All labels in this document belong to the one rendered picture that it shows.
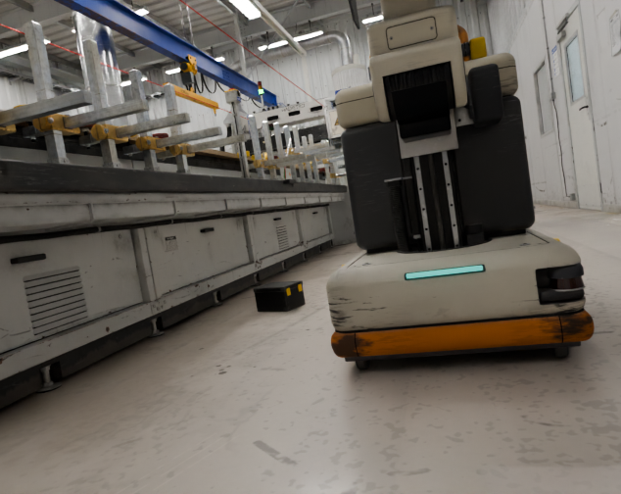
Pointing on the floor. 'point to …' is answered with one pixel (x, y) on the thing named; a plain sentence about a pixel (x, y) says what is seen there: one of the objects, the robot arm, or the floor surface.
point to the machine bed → (119, 275)
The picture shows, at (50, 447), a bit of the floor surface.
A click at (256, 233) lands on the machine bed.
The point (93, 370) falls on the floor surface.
